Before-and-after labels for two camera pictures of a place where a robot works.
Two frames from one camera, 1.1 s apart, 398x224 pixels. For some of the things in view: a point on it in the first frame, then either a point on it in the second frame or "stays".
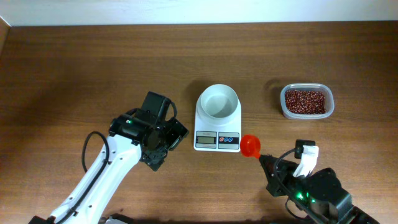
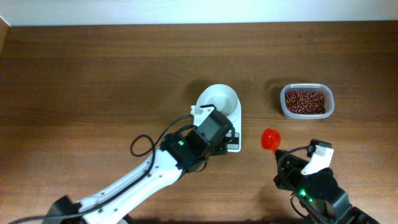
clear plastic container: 306,101 stays
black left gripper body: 168,138 -> 219,149
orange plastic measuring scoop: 250,146 -> 270,139
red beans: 305,102 stays
